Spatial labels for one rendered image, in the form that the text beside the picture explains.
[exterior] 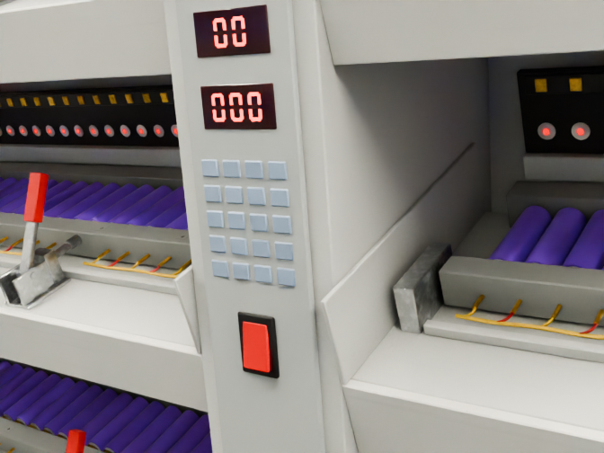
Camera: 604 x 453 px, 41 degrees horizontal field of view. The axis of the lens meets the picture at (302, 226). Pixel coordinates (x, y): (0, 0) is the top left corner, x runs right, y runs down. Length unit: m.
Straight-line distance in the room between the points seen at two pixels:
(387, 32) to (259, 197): 0.10
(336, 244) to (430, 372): 0.08
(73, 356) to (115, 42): 0.22
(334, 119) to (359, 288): 0.09
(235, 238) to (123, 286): 0.17
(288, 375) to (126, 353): 0.13
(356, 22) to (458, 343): 0.17
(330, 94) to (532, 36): 0.10
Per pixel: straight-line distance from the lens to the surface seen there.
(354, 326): 0.41
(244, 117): 0.40
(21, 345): 0.61
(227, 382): 0.46
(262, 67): 0.39
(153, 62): 0.46
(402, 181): 0.45
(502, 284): 0.43
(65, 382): 0.84
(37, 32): 0.52
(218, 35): 0.41
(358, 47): 0.38
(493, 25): 0.35
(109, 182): 0.73
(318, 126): 0.38
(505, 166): 0.56
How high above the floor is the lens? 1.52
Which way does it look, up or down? 13 degrees down
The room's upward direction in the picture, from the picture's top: 4 degrees counter-clockwise
